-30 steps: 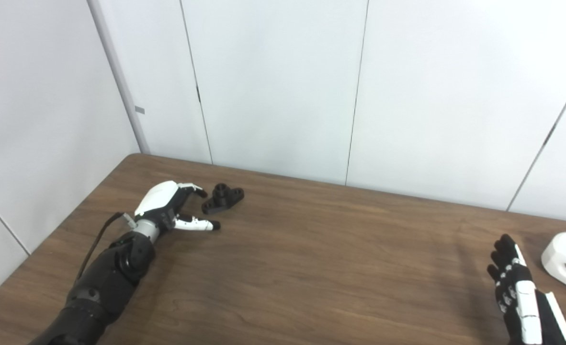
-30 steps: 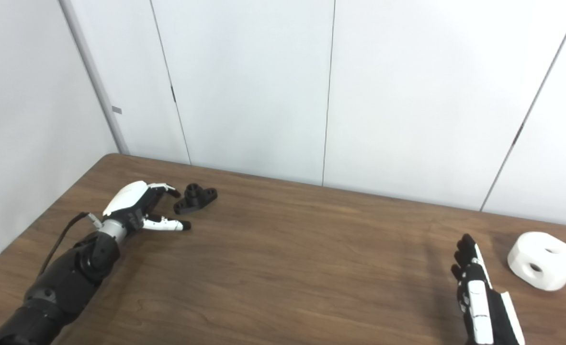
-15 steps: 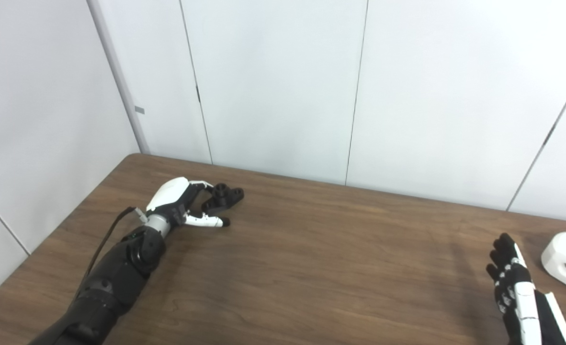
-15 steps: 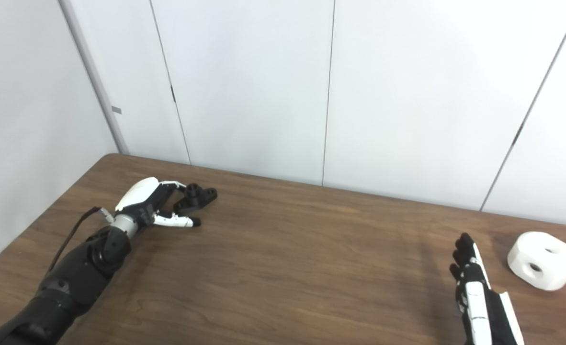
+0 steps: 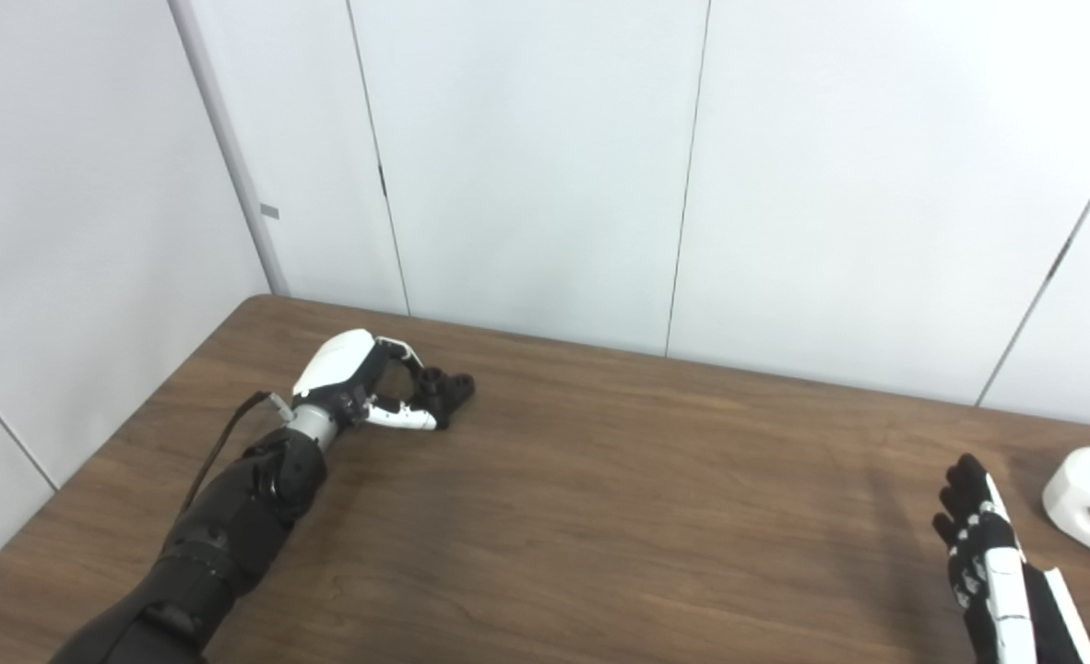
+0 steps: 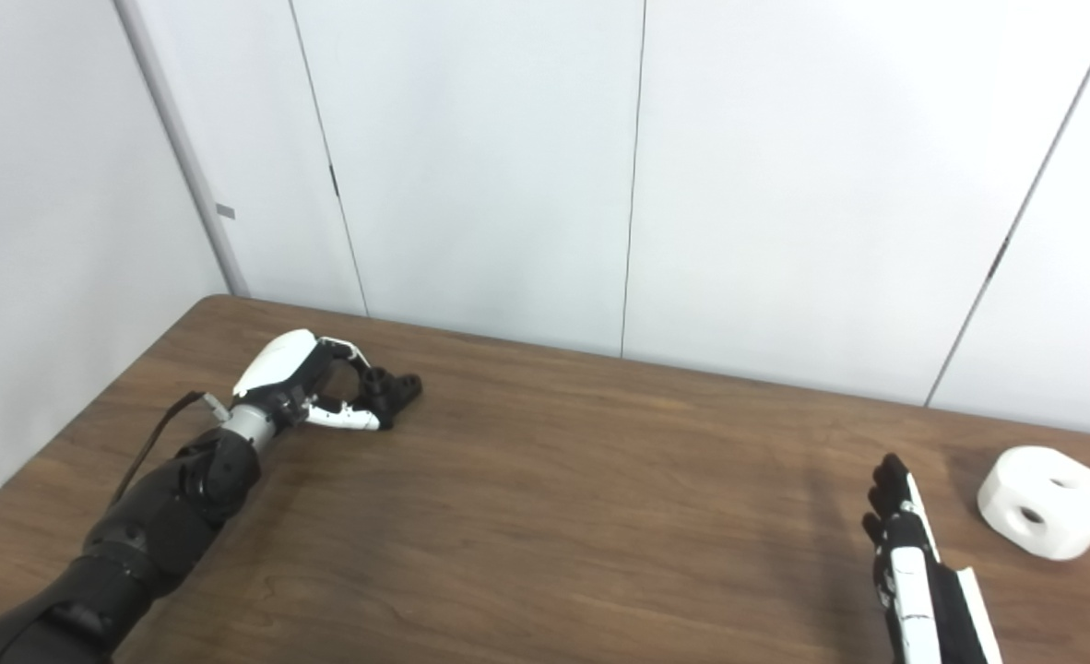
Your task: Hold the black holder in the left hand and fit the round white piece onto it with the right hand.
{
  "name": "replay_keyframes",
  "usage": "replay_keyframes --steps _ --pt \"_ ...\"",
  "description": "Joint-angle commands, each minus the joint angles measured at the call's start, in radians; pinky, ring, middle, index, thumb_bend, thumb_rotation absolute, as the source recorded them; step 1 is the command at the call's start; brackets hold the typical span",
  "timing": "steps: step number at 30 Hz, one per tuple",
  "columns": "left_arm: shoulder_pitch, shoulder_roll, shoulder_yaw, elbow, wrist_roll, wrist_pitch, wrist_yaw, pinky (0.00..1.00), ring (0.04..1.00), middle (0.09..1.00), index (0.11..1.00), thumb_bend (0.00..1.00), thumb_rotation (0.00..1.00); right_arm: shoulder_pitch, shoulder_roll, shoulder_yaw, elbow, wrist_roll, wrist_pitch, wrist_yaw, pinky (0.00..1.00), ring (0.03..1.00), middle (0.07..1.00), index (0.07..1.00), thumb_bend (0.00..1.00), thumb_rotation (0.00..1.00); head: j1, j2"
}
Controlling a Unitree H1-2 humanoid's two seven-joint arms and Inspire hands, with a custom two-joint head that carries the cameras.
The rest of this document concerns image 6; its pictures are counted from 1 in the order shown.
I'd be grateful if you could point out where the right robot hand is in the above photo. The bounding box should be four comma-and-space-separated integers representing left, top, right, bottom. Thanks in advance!
861, 452, 1005, 664

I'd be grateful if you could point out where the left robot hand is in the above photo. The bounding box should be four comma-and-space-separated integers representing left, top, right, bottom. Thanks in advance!
231, 329, 395, 434

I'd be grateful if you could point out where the black holder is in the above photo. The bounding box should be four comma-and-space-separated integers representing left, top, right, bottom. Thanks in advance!
359, 366, 423, 431

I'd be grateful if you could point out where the round white piece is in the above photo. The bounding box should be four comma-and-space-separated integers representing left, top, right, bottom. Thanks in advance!
977, 445, 1090, 562

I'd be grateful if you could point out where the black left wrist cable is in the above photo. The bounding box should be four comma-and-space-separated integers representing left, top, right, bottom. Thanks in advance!
107, 390, 232, 508

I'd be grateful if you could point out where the grey wall corner post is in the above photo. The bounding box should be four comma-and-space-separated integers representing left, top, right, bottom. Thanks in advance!
113, 0, 251, 298

